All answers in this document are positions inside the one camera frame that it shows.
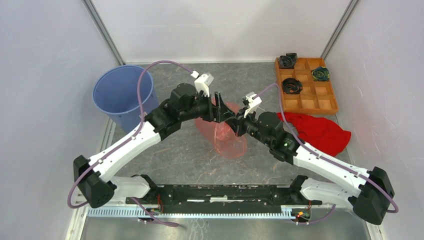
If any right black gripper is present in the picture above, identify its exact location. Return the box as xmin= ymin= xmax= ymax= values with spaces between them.
xmin=226 ymin=105 xmax=273 ymax=147

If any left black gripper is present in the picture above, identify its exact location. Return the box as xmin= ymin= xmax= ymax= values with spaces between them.
xmin=179 ymin=90 xmax=235 ymax=124

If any red translucent trash bag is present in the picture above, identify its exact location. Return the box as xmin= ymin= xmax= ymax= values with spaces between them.
xmin=194 ymin=117 xmax=248 ymax=159

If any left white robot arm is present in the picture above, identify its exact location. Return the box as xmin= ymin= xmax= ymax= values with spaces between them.
xmin=72 ymin=83 xmax=236 ymax=209

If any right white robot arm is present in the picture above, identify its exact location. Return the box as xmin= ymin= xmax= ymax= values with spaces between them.
xmin=225 ymin=111 xmax=399 ymax=225

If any blue plastic trash bin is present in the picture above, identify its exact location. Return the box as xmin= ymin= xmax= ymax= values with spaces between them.
xmin=92 ymin=65 xmax=144 ymax=134

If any black bag roll middle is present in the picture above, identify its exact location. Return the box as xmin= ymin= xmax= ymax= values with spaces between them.
xmin=281 ymin=77 xmax=303 ymax=95

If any black bag roll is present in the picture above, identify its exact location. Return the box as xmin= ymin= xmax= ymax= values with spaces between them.
xmin=277 ymin=52 xmax=298 ymax=69
xmin=281 ymin=77 xmax=303 ymax=95

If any black bag roll top left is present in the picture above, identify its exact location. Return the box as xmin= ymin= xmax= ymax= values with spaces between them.
xmin=277 ymin=52 xmax=298 ymax=69

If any red cloth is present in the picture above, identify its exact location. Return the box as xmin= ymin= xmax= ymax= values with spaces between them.
xmin=277 ymin=112 xmax=352 ymax=157

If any orange compartment tray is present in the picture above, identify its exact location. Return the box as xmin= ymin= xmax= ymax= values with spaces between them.
xmin=274 ymin=57 xmax=339 ymax=115

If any dark green bag roll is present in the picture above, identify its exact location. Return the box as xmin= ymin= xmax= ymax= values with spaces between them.
xmin=311 ymin=66 xmax=330 ymax=82

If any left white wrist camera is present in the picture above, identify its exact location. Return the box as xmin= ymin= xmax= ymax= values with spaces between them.
xmin=190 ymin=70 xmax=214 ymax=97

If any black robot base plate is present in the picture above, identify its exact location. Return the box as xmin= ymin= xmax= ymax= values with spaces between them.
xmin=138 ymin=184 xmax=322 ymax=214

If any slotted cable duct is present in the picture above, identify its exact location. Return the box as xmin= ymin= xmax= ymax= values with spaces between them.
xmin=87 ymin=205 xmax=295 ymax=220

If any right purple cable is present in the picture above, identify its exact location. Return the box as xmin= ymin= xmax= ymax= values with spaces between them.
xmin=256 ymin=82 xmax=399 ymax=214

